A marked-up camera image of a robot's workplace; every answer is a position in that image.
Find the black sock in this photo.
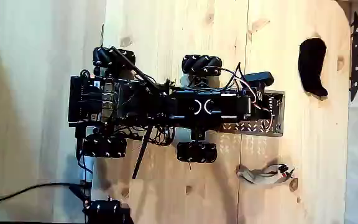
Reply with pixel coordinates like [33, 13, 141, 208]
[298, 37, 329, 98]

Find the grey white sock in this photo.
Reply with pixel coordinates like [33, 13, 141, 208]
[236, 163, 295, 185]

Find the black mecanum wheel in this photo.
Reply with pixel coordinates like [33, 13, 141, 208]
[175, 141, 218, 164]
[81, 133, 127, 159]
[181, 54, 223, 77]
[92, 46, 136, 70]

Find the black antenna rod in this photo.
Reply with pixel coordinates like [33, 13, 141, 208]
[109, 45, 160, 91]
[131, 126, 154, 180]

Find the black mobile base chassis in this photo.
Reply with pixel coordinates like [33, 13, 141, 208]
[68, 68, 222, 147]

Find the black oval camera box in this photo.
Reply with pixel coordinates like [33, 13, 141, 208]
[246, 71, 275, 88]

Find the black camera cable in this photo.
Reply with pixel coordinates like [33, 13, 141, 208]
[203, 62, 246, 91]

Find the thin black cable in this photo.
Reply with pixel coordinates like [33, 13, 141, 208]
[75, 136, 94, 187]

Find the thick black power cable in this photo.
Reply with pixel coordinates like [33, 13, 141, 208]
[0, 182, 93, 203]

